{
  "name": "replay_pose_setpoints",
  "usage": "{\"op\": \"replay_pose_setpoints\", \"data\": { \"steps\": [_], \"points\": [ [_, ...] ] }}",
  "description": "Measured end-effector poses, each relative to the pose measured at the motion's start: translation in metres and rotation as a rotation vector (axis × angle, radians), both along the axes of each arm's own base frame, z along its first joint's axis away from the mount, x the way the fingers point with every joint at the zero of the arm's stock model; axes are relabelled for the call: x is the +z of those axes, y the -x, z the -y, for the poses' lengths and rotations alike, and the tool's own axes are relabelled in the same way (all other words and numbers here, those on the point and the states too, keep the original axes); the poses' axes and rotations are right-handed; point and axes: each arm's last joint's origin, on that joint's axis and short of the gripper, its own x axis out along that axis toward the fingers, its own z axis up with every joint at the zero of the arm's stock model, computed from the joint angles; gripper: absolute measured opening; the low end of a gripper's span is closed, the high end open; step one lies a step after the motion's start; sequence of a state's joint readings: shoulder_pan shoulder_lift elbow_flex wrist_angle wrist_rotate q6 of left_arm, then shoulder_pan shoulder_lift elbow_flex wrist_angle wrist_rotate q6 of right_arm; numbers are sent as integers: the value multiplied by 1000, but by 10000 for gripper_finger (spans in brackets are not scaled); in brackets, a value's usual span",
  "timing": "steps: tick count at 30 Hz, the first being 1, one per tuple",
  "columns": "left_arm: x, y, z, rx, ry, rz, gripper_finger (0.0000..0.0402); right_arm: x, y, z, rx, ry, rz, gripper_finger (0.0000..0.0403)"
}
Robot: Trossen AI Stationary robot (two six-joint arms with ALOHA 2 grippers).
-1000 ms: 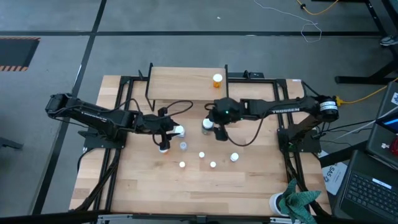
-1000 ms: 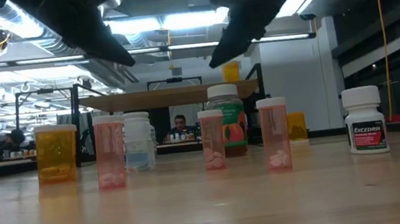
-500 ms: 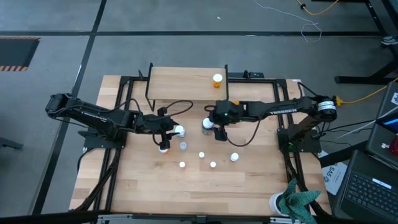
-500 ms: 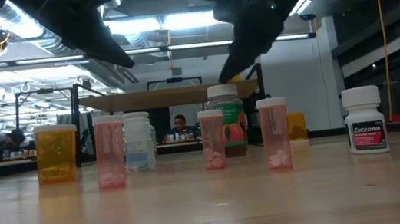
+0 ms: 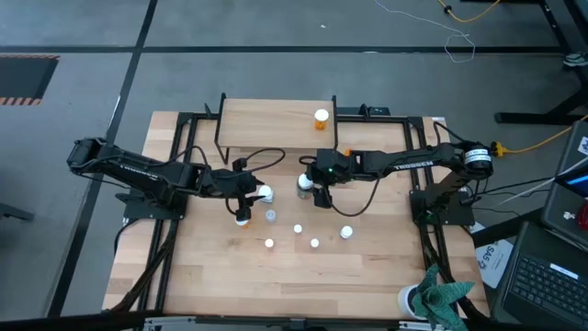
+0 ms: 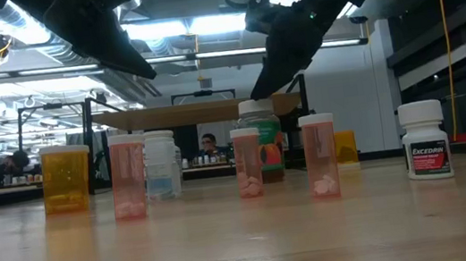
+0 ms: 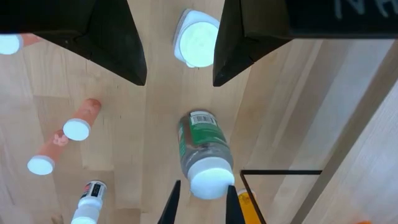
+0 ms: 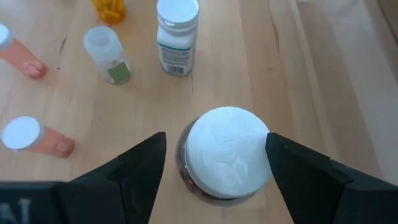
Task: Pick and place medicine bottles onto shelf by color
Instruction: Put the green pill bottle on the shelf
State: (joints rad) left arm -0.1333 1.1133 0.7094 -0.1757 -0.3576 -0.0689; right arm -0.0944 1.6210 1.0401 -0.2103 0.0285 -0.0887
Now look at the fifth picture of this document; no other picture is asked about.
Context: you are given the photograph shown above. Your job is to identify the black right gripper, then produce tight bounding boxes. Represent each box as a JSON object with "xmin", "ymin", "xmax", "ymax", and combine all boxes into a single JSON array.
[{"xmin": 306, "ymin": 149, "xmax": 353, "ymax": 210}]

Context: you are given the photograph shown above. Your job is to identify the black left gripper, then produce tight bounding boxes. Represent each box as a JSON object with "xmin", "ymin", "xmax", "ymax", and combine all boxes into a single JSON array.
[{"xmin": 200, "ymin": 158, "xmax": 266, "ymax": 223}]

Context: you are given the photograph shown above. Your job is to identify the clear jar green label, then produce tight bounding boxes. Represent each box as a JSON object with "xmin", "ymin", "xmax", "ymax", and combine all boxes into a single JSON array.
[{"xmin": 295, "ymin": 173, "xmax": 315, "ymax": 200}]

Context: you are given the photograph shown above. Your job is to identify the white bottle blue label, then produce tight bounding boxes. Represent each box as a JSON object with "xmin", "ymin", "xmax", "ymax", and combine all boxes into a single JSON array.
[{"xmin": 256, "ymin": 184, "xmax": 276, "ymax": 205}]

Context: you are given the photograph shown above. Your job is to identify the wooden shelf black legs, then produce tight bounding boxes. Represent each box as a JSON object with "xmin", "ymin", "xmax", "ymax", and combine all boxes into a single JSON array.
[{"xmin": 214, "ymin": 92, "xmax": 340, "ymax": 169}]

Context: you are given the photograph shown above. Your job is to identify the teal cloth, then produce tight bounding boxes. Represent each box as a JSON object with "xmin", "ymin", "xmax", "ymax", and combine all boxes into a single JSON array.
[{"xmin": 411, "ymin": 264, "xmax": 477, "ymax": 331}]

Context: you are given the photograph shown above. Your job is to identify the white paper sheet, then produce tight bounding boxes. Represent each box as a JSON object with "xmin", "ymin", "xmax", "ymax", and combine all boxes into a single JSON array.
[{"xmin": 475, "ymin": 238, "xmax": 515, "ymax": 290}]

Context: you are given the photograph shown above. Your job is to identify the black crossbar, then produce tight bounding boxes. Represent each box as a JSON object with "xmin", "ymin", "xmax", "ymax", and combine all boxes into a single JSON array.
[{"xmin": 0, "ymin": 308, "xmax": 414, "ymax": 331}]

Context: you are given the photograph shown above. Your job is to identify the black desk base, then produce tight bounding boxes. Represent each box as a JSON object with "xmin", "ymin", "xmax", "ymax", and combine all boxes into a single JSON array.
[{"xmin": 493, "ymin": 0, "xmax": 588, "ymax": 126}]

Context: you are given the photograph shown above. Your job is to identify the black furniture foot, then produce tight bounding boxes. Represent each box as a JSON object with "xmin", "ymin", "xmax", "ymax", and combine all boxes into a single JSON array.
[{"xmin": 0, "ymin": 201, "xmax": 36, "ymax": 223}]

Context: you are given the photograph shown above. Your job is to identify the grey laptop lid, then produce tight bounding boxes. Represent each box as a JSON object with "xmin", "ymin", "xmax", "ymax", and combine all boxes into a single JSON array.
[{"xmin": 540, "ymin": 120, "xmax": 588, "ymax": 252}]

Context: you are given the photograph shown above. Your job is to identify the black laptop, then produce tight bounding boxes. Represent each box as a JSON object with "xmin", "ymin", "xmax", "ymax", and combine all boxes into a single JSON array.
[{"xmin": 500, "ymin": 221, "xmax": 588, "ymax": 330}]

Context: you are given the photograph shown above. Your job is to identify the black mat hazard stripes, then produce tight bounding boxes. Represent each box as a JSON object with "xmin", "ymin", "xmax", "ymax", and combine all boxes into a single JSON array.
[{"xmin": 0, "ymin": 53, "xmax": 61, "ymax": 107}]

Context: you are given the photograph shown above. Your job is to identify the person's shoe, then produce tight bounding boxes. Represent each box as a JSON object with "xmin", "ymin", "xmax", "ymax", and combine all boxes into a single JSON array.
[{"xmin": 563, "ymin": 51, "xmax": 588, "ymax": 68}]

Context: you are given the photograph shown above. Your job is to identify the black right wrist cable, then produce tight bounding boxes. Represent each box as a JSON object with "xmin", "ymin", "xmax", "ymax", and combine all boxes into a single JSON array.
[{"xmin": 329, "ymin": 177, "xmax": 383, "ymax": 218}]

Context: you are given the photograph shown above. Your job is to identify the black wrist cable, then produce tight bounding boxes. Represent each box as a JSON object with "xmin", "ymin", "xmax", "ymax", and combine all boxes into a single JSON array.
[
  {"xmin": 329, "ymin": 177, "xmax": 383, "ymax": 218},
  {"xmin": 223, "ymin": 146, "xmax": 287, "ymax": 217}
]

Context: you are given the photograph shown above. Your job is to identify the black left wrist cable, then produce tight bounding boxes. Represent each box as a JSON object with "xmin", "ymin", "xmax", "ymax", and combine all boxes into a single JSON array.
[{"xmin": 223, "ymin": 146, "xmax": 287, "ymax": 217}]

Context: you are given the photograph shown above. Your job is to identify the black aluminium rig frame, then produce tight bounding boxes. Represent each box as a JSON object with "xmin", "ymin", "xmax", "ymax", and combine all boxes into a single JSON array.
[{"xmin": 103, "ymin": 109, "xmax": 488, "ymax": 323}]

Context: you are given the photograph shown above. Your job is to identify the yellow extension cable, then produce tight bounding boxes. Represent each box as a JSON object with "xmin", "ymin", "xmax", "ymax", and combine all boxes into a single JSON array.
[
  {"xmin": 490, "ymin": 114, "xmax": 588, "ymax": 156},
  {"xmin": 435, "ymin": 0, "xmax": 502, "ymax": 24}
]

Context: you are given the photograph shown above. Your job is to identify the white thin cable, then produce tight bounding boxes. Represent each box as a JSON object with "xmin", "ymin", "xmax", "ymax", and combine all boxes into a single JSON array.
[{"xmin": 374, "ymin": 0, "xmax": 477, "ymax": 64}]

